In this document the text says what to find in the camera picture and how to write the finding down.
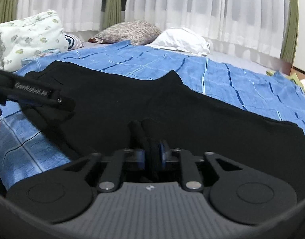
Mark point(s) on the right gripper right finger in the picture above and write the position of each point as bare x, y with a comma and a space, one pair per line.
191, 179

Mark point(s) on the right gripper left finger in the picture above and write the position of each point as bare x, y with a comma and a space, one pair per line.
110, 179

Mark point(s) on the black pants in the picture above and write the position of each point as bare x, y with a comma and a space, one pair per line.
114, 112

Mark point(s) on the white floral folded duvet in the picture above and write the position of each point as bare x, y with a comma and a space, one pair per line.
28, 37

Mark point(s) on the blue plaid blanket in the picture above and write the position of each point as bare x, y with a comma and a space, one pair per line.
25, 151

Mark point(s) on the floral patterned pillow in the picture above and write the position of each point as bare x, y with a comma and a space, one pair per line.
137, 32

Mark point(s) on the green curtain panel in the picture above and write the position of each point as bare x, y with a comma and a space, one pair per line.
291, 33
112, 12

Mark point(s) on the white pillow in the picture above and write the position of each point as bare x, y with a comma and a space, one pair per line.
182, 39

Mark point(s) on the green cloth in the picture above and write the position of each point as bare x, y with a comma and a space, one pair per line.
293, 77

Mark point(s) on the green curtain right panel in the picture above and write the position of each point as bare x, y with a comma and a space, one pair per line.
291, 33

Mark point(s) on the white sheer curtain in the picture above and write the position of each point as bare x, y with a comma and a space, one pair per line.
253, 24

